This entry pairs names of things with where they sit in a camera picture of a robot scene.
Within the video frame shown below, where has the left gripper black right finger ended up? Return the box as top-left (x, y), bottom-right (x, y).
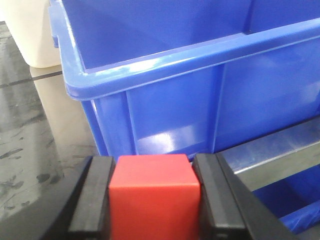
top-left (192, 153), bottom-right (297, 240)

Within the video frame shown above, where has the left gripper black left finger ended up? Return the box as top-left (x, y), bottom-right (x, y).
top-left (42, 156), bottom-right (116, 240)

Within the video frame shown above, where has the red toy block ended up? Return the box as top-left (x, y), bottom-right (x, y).
top-left (108, 154), bottom-right (201, 240)

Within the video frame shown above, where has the blue bin cart lower front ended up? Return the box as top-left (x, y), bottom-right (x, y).
top-left (253, 177), bottom-right (320, 235)

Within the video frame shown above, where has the blue target bin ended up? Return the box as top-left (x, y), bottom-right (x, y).
top-left (48, 0), bottom-right (320, 158)

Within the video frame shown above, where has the beige plastic bin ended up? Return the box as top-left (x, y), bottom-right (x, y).
top-left (0, 0), bottom-right (61, 69)

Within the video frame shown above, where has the steel wheeled cart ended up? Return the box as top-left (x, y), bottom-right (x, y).
top-left (221, 118), bottom-right (320, 191)

